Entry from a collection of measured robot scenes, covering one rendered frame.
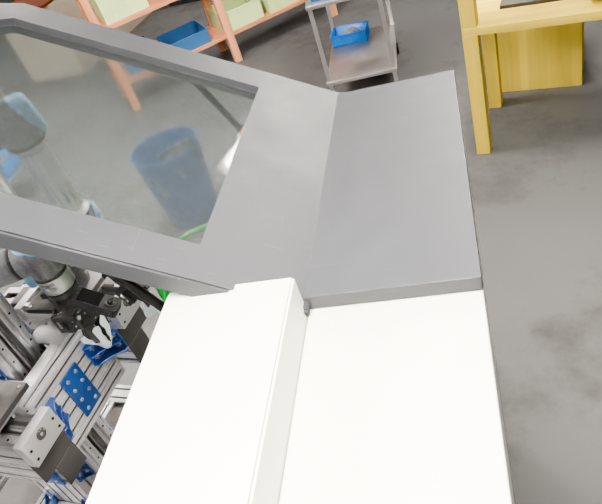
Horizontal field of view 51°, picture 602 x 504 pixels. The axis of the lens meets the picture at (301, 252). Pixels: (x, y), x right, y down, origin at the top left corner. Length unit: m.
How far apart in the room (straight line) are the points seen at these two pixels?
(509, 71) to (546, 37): 0.31
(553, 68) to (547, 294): 1.89
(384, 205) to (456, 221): 0.14
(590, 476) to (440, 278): 1.61
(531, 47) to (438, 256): 3.48
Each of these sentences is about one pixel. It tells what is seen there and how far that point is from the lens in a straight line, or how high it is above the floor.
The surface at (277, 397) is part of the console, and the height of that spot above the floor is 1.53.
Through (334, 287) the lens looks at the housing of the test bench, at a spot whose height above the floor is 1.50.
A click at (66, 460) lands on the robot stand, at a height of 0.79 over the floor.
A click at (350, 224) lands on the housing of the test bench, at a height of 1.50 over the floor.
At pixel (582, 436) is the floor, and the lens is 2.58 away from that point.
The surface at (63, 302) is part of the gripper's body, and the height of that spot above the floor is 1.37.
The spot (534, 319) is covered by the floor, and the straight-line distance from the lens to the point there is 2.93.
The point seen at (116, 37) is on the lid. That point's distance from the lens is 1.62.
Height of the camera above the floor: 2.17
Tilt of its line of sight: 38 degrees down
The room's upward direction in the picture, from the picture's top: 21 degrees counter-clockwise
